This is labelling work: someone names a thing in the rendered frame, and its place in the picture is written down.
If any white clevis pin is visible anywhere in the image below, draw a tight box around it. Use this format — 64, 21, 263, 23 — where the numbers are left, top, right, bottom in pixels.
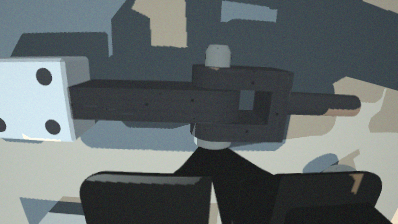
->
194, 45, 231, 150

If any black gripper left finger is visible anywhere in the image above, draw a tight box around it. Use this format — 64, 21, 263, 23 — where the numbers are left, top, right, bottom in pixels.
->
79, 147, 213, 224

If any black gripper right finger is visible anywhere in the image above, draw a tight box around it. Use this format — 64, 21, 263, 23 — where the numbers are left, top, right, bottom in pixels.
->
212, 147, 382, 224

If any grey headed pin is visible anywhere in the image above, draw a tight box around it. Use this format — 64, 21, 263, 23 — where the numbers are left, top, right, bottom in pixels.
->
323, 164, 357, 172

